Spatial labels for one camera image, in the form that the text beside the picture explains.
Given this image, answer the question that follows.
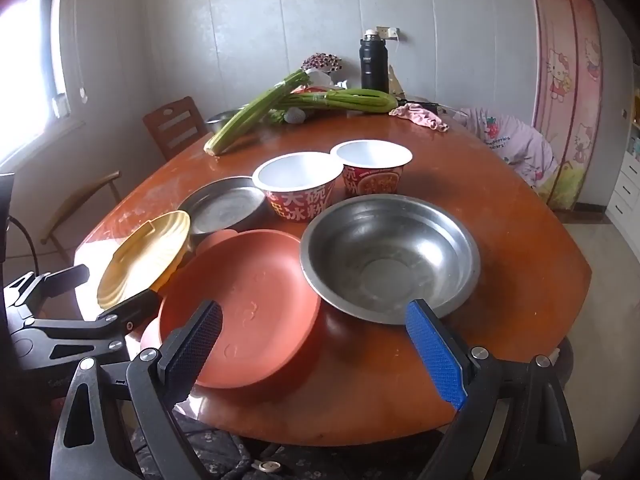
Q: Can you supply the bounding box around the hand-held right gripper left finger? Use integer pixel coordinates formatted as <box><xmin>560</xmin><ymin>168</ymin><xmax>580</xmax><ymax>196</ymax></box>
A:
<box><xmin>50</xmin><ymin>300</ymin><xmax>223</xmax><ymax>480</ymax></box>

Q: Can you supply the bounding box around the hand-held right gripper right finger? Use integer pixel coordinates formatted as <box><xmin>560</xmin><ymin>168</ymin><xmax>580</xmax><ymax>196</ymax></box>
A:
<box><xmin>405</xmin><ymin>299</ymin><xmax>583</xmax><ymax>480</ymax></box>

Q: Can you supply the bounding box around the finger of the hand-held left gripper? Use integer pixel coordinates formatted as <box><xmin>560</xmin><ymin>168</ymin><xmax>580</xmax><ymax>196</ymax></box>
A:
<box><xmin>2</xmin><ymin>264</ymin><xmax>91</xmax><ymax>318</ymax></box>
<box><xmin>15</xmin><ymin>287</ymin><xmax>162</xmax><ymax>366</ymax></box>

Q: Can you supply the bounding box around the yellow ribbed plate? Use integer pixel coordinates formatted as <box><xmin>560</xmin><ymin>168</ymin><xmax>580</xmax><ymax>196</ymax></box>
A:
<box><xmin>96</xmin><ymin>210</ymin><xmax>193</xmax><ymax>311</ymax></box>

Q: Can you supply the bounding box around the orange plastic plate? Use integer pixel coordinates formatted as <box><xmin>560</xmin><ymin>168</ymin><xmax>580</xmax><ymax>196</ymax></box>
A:
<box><xmin>140</xmin><ymin>229</ymin><xmax>323</xmax><ymax>390</ymax></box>

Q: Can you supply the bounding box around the large stainless steel bowl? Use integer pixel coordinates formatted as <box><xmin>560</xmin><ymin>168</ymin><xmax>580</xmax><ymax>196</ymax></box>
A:
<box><xmin>300</xmin><ymin>194</ymin><xmax>482</xmax><ymax>326</ymax></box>

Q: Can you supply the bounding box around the stainless steel plate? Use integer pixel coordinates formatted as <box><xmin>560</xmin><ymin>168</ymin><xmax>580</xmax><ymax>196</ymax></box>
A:
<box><xmin>177</xmin><ymin>176</ymin><xmax>268</xmax><ymax>236</ymax></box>

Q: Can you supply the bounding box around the red printed paper bowl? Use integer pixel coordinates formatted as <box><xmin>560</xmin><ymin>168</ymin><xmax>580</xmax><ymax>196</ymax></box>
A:
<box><xmin>330</xmin><ymin>139</ymin><xmax>415</xmax><ymax>200</ymax></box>
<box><xmin>252</xmin><ymin>151</ymin><xmax>346</xmax><ymax>223</ymax></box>

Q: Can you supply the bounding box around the wooden armchair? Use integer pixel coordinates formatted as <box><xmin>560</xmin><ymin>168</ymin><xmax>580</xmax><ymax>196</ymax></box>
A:
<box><xmin>40</xmin><ymin>170</ymin><xmax>123</xmax><ymax>256</ymax></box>

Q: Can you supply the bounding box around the dark floral cloth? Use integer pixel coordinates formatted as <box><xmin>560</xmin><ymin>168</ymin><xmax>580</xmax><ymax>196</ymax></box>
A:
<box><xmin>130</xmin><ymin>410</ymin><xmax>441</xmax><ymax>480</ymax></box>

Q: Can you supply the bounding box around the brown wooden slat chair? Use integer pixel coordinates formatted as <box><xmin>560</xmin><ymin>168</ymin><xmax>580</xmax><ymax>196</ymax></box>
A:
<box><xmin>142</xmin><ymin>96</ymin><xmax>208</xmax><ymax>162</ymax></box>

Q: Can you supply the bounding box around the window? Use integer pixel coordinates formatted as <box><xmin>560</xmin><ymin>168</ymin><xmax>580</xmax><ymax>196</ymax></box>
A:
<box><xmin>0</xmin><ymin>0</ymin><xmax>76</xmax><ymax>163</ymax></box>

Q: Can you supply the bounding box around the small stainless steel bowl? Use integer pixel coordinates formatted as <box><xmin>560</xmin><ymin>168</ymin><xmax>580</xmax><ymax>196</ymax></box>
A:
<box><xmin>205</xmin><ymin>109</ymin><xmax>246</xmax><ymax>136</ymax></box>

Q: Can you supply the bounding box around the pink strawberry print jacket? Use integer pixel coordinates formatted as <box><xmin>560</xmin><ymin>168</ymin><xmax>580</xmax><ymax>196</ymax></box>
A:
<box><xmin>457</xmin><ymin>107</ymin><xmax>556</xmax><ymax>191</ymax></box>

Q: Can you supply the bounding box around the celery bunch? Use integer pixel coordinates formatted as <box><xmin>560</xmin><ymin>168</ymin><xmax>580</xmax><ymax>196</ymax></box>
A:
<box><xmin>272</xmin><ymin>87</ymin><xmax>398</xmax><ymax>123</ymax></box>
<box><xmin>203</xmin><ymin>71</ymin><xmax>311</xmax><ymax>157</ymax></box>

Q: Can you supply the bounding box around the pink crumpled cloth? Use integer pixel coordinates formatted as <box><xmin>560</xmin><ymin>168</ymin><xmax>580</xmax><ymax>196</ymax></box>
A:
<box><xmin>389</xmin><ymin>102</ymin><xmax>449</xmax><ymax>133</ymax></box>

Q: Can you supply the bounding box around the white drawer cabinet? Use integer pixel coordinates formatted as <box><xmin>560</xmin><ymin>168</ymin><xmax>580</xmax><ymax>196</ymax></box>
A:
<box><xmin>605</xmin><ymin>125</ymin><xmax>640</xmax><ymax>223</ymax></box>

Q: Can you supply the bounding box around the black thermos bottle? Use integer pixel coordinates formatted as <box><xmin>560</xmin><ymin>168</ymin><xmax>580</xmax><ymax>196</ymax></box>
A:
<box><xmin>358</xmin><ymin>29</ymin><xmax>390</xmax><ymax>95</ymax></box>

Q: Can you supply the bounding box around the Hello Kitty poster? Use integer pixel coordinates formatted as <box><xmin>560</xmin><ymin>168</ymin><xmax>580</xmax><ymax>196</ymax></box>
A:
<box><xmin>525</xmin><ymin>0</ymin><xmax>606</xmax><ymax>211</ymax></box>

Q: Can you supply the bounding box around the black cable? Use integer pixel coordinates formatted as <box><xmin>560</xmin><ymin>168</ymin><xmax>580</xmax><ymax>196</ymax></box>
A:
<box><xmin>9</xmin><ymin>214</ymin><xmax>39</xmax><ymax>275</ymax></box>

